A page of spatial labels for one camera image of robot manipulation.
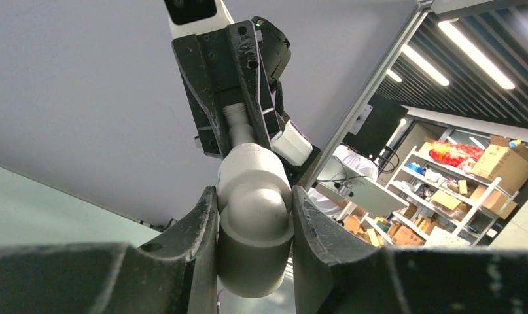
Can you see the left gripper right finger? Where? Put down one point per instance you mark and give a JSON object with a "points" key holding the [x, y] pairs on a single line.
{"points": [[330, 264]]}

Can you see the white elbow fitting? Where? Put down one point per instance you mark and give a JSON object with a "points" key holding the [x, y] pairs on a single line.
{"points": [[255, 222]]}

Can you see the ceiling light strip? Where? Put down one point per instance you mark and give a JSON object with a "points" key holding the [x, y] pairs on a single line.
{"points": [[476, 55]]}

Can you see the storage shelf with boxes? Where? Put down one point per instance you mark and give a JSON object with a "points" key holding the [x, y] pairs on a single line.
{"points": [[460, 189]]}

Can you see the white plastic faucet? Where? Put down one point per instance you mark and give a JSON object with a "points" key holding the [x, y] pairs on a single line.
{"points": [[240, 131]]}

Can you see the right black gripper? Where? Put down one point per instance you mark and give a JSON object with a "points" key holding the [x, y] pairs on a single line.
{"points": [[241, 63]]}

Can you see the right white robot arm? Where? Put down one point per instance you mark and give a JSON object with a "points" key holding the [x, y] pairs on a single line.
{"points": [[292, 147]]}

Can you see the black monitor screen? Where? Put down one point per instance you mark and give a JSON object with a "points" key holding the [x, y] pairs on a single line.
{"points": [[374, 126]]}

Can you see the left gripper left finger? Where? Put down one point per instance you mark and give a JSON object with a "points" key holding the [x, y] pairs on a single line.
{"points": [[188, 249]]}

